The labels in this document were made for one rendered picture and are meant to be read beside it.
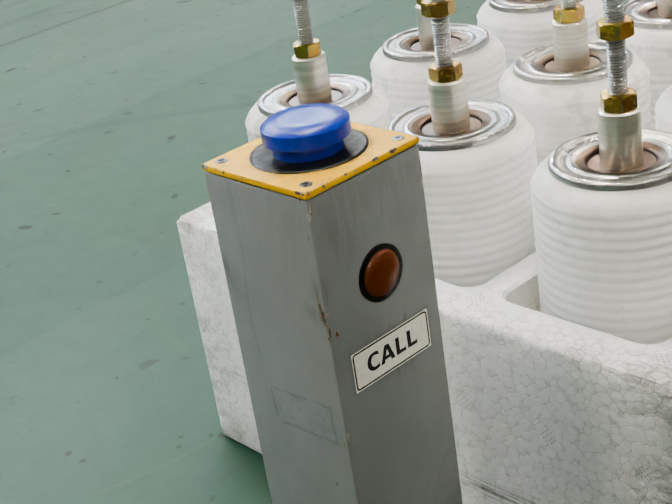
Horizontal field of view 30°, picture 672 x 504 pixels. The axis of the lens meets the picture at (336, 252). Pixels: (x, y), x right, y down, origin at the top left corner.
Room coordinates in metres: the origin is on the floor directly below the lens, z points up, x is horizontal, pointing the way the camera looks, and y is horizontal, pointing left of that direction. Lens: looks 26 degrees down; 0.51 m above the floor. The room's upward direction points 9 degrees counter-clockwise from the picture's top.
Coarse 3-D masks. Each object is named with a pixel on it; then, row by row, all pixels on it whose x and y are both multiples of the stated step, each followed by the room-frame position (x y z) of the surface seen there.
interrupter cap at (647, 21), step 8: (640, 0) 0.87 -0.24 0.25; (648, 0) 0.87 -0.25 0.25; (656, 0) 0.87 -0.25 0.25; (624, 8) 0.86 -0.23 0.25; (632, 8) 0.86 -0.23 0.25; (640, 8) 0.86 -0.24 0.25; (648, 8) 0.86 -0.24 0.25; (656, 8) 0.86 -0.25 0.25; (632, 16) 0.84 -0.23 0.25; (640, 16) 0.84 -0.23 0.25; (648, 16) 0.84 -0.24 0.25; (656, 16) 0.84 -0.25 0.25; (640, 24) 0.82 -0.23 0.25; (648, 24) 0.82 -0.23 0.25; (656, 24) 0.81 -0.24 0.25; (664, 24) 0.81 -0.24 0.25
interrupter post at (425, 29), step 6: (420, 6) 0.85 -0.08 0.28; (420, 12) 0.85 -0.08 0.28; (420, 18) 0.85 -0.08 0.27; (426, 18) 0.85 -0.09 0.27; (420, 24) 0.85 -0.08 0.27; (426, 24) 0.85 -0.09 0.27; (420, 30) 0.85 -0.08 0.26; (426, 30) 0.85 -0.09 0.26; (420, 36) 0.85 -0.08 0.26; (426, 36) 0.85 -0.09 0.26; (432, 36) 0.85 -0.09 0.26; (450, 36) 0.85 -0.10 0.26; (420, 42) 0.85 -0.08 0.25; (426, 42) 0.85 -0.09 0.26; (432, 42) 0.85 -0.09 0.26; (426, 48) 0.85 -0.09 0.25; (432, 48) 0.85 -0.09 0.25
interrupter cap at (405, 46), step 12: (456, 24) 0.89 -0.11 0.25; (468, 24) 0.88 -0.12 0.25; (396, 36) 0.88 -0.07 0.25; (408, 36) 0.88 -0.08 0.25; (456, 36) 0.87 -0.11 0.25; (468, 36) 0.86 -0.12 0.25; (480, 36) 0.85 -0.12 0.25; (384, 48) 0.85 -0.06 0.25; (396, 48) 0.85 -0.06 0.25; (408, 48) 0.85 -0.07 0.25; (420, 48) 0.85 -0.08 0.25; (456, 48) 0.83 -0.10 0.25; (468, 48) 0.82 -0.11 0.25; (480, 48) 0.83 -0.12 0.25; (396, 60) 0.84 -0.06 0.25; (408, 60) 0.83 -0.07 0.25; (420, 60) 0.82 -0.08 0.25; (432, 60) 0.82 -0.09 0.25
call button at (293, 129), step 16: (288, 112) 0.53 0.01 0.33; (304, 112) 0.53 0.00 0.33; (320, 112) 0.52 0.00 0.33; (336, 112) 0.52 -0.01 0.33; (272, 128) 0.52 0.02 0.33; (288, 128) 0.51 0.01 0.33; (304, 128) 0.51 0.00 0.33; (320, 128) 0.51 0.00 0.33; (336, 128) 0.51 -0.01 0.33; (272, 144) 0.51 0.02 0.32; (288, 144) 0.50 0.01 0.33; (304, 144) 0.50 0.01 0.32; (320, 144) 0.50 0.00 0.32; (336, 144) 0.51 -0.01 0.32; (288, 160) 0.51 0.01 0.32; (304, 160) 0.51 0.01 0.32
